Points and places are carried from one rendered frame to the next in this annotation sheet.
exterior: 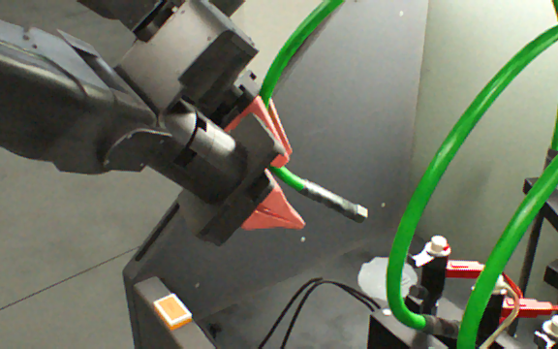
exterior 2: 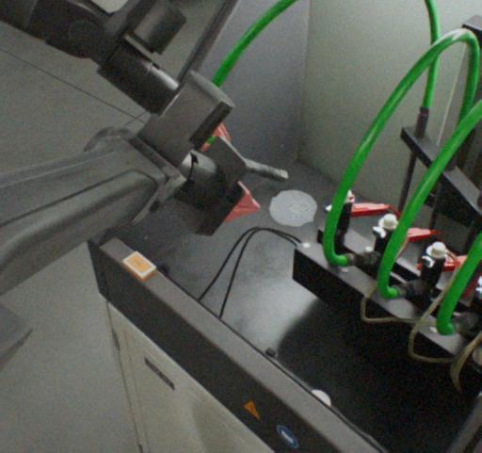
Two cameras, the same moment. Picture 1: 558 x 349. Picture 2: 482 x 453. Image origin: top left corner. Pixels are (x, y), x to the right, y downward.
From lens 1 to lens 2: 0.24 m
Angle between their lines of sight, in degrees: 16
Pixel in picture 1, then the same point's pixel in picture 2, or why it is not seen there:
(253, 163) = (231, 179)
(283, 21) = not seen: outside the picture
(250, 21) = not seen: outside the picture
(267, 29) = not seen: outside the picture
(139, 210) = (28, 146)
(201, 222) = (197, 223)
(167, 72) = (179, 137)
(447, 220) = (335, 153)
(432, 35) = (316, 3)
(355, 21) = (255, 4)
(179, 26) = (184, 103)
